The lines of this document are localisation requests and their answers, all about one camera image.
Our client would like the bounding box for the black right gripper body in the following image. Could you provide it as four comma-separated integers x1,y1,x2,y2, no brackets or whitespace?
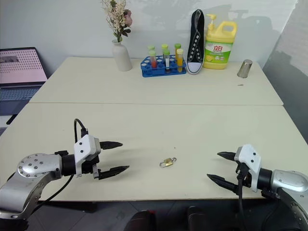
236,161,253,191

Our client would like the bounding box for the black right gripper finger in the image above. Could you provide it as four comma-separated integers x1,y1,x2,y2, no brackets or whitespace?
217,151,238,162
206,173,242,193

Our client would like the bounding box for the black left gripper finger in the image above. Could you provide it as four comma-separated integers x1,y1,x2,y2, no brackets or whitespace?
100,141,124,151
97,165,130,181

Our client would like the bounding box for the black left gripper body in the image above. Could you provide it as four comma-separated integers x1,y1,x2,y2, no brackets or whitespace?
81,155,101,180

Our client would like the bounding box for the small brass padlock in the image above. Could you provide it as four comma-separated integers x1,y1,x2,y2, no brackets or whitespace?
159,157,175,168

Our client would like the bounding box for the dark rounded shape with red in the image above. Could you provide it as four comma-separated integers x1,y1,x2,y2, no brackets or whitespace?
123,209,157,231

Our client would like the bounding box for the blue test tube rack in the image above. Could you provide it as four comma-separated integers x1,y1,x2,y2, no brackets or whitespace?
140,55,188,78

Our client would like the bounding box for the steel metal cup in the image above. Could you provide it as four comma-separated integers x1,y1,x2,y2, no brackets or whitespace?
236,59,254,79

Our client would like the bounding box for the white ceramic vase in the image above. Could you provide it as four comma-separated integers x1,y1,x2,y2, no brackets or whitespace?
111,39,133,72

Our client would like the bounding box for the test tube with red liquid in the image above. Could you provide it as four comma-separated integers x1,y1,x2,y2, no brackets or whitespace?
148,50,158,69

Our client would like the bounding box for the white-labelled green-capped test tube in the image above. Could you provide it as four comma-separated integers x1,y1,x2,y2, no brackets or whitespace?
163,49,171,73

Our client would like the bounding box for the pale-capped yellow liquid test tube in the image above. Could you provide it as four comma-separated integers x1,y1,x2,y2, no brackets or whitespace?
176,48,185,73

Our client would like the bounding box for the yellow detergent pump bottle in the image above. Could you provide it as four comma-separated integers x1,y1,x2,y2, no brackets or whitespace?
203,13,239,71

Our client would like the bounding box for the black canvas sneaker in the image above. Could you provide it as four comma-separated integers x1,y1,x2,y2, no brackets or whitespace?
186,9,206,76

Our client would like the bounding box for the open laptop computer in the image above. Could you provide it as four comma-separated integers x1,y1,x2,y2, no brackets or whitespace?
0,47,49,116

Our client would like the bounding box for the dried flower bouquet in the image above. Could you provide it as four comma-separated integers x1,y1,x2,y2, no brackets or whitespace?
100,0,136,44

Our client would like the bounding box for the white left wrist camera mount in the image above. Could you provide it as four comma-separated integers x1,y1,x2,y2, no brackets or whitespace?
73,134,102,178

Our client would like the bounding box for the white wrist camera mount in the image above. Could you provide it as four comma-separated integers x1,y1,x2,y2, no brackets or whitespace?
234,144,262,193
73,134,102,178

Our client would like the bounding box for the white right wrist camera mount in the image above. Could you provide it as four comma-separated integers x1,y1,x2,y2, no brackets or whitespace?
234,144,262,193

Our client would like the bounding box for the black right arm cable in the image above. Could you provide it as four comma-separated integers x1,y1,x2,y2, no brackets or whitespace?
236,172,249,231

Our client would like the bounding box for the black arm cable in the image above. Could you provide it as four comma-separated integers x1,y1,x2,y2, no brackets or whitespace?
37,118,89,205
236,172,249,231

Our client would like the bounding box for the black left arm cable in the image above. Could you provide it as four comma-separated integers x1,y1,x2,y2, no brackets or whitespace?
37,118,89,205

